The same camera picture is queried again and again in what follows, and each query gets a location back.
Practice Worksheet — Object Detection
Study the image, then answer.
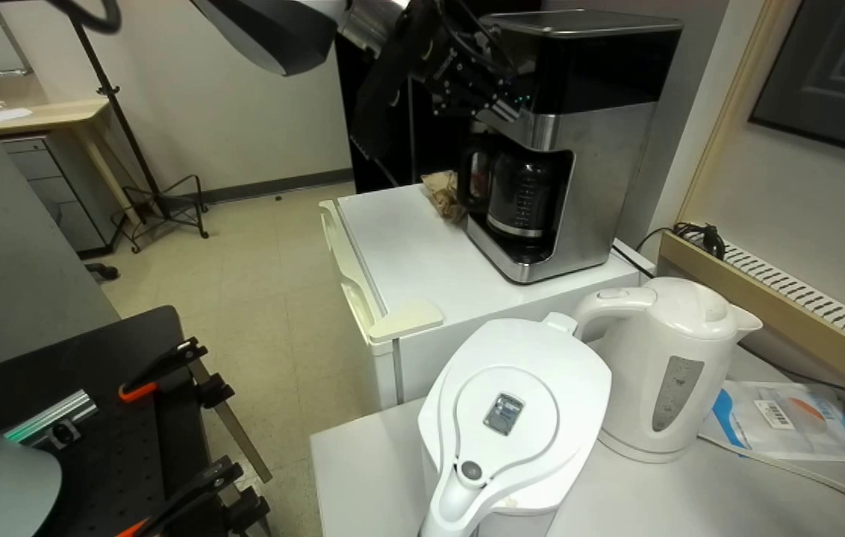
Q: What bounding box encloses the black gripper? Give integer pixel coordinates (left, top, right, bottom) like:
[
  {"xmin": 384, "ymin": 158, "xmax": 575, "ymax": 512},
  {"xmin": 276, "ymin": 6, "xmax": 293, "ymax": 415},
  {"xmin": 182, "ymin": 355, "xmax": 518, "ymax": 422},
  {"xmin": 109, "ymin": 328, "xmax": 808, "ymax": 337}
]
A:
[{"xmin": 352, "ymin": 0, "xmax": 533, "ymax": 151}]

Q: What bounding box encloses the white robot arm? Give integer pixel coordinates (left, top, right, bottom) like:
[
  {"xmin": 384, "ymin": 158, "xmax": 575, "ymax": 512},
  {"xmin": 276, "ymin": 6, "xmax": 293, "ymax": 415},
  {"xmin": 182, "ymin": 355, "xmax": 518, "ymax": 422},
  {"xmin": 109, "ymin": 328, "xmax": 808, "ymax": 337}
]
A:
[{"xmin": 193, "ymin": 0, "xmax": 515, "ymax": 145}]

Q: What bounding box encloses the glass coffee carafe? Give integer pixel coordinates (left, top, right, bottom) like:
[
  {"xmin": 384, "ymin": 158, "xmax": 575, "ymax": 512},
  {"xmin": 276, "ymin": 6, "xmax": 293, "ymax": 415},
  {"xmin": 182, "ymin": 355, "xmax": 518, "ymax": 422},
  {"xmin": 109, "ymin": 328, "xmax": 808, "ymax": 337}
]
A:
[{"xmin": 461, "ymin": 137, "xmax": 569, "ymax": 242}]

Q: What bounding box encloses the black and steel coffee maker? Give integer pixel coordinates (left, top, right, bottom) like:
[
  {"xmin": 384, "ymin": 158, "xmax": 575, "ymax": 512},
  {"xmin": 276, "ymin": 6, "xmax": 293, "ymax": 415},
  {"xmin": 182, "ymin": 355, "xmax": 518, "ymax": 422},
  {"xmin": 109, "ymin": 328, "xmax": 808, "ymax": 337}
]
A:
[{"xmin": 461, "ymin": 10, "xmax": 682, "ymax": 285}]

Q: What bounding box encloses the brown paper bag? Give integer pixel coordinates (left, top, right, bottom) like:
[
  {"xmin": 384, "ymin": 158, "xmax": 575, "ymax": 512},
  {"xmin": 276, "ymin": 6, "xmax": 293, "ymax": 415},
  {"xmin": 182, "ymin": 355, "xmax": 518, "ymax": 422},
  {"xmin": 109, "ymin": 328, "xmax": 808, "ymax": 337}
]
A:
[{"xmin": 421, "ymin": 171, "xmax": 466, "ymax": 225}]

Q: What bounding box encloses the white mini fridge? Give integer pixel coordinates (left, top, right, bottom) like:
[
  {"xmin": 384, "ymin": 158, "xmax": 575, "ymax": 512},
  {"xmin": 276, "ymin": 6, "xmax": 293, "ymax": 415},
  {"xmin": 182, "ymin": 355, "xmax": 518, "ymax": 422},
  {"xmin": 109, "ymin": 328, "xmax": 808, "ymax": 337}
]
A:
[{"xmin": 319, "ymin": 185, "xmax": 642, "ymax": 409}]

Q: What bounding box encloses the black tripod stand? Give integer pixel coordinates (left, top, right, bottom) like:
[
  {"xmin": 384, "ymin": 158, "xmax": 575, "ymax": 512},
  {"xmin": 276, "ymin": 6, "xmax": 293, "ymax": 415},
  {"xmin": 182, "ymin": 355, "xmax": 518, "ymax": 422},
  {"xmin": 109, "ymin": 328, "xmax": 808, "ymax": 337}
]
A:
[{"xmin": 49, "ymin": 0, "xmax": 209, "ymax": 253}]

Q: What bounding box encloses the white water filter pitcher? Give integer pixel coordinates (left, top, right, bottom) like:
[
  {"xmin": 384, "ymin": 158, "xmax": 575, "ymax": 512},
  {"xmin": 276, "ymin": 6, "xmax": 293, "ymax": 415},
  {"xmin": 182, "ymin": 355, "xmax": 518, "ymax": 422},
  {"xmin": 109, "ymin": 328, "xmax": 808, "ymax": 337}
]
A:
[{"xmin": 418, "ymin": 315, "xmax": 614, "ymax": 537}]

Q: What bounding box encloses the wooden desk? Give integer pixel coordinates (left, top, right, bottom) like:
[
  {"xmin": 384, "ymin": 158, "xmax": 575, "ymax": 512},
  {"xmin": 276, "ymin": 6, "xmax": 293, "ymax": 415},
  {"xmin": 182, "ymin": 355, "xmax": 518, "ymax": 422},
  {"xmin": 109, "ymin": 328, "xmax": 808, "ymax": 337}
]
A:
[{"xmin": 0, "ymin": 94, "xmax": 148, "ymax": 227}]

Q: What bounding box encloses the white electric kettle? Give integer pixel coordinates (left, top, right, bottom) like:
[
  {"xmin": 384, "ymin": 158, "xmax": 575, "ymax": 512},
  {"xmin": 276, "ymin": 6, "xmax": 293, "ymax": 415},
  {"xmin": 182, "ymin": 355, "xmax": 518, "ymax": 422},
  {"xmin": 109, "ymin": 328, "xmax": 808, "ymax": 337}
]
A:
[{"xmin": 576, "ymin": 279, "xmax": 761, "ymax": 464}]

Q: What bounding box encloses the grey filing cabinet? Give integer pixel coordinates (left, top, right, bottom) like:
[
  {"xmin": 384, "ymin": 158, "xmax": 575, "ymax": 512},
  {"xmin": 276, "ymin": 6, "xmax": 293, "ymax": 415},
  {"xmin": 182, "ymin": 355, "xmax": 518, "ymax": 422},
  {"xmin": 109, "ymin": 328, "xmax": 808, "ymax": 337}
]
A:
[{"xmin": 4, "ymin": 133, "xmax": 124, "ymax": 258}]

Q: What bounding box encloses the black perforated robot cart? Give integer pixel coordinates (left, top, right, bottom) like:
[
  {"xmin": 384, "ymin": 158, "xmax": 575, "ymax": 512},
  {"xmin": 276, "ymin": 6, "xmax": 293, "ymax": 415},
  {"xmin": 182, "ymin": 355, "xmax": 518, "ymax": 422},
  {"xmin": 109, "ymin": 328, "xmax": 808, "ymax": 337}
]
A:
[{"xmin": 0, "ymin": 307, "xmax": 251, "ymax": 537}]

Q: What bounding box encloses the blue and white paper packet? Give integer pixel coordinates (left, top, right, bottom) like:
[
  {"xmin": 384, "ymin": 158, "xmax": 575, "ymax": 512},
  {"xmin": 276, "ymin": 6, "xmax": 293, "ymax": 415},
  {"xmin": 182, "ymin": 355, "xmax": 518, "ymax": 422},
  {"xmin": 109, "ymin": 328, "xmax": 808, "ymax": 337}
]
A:
[{"xmin": 703, "ymin": 383, "xmax": 845, "ymax": 464}]

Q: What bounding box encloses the baseboard radiator vent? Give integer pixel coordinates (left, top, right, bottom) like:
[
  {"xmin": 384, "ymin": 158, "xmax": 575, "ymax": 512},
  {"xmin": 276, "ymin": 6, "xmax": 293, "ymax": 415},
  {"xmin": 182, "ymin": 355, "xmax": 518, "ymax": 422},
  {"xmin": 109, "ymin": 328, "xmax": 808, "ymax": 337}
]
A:
[{"xmin": 660, "ymin": 234, "xmax": 845, "ymax": 380}]

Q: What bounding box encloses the black power cable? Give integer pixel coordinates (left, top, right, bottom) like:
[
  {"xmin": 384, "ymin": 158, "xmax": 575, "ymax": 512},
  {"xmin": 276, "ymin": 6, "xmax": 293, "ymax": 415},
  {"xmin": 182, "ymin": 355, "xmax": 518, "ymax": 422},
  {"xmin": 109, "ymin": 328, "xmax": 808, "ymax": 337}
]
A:
[{"xmin": 634, "ymin": 219, "xmax": 733, "ymax": 264}]

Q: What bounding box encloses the orange-handled black clamp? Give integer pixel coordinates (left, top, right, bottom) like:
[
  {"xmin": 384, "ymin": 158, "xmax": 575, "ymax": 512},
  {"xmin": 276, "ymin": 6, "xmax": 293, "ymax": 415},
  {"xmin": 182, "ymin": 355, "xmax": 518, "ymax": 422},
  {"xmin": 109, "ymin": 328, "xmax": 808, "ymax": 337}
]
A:
[
  {"xmin": 116, "ymin": 458, "xmax": 270, "ymax": 537},
  {"xmin": 116, "ymin": 337, "xmax": 233, "ymax": 409}
]

